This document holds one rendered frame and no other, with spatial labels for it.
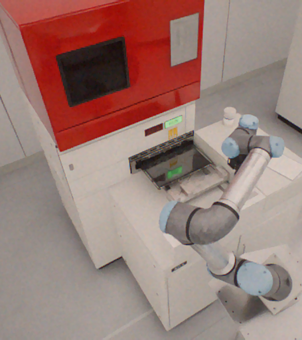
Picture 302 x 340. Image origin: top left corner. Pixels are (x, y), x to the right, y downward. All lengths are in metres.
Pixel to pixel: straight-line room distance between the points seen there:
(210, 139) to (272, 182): 0.46
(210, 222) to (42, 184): 2.48
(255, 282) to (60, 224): 1.96
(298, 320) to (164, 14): 1.39
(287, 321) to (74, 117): 1.25
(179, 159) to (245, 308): 0.89
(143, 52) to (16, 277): 1.90
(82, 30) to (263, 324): 1.37
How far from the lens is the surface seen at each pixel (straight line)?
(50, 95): 1.51
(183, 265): 1.75
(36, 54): 1.42
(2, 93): 3.19
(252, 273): 1.39
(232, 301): 1.61
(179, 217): 1.10
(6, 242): 3.04
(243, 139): 1.31
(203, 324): 2.44
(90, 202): 2.03
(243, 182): 1.14
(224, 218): 1.06
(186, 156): 2.04
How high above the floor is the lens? 2.27
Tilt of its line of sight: 44 degrees down
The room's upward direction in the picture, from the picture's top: 4 degrees counter-clockwise
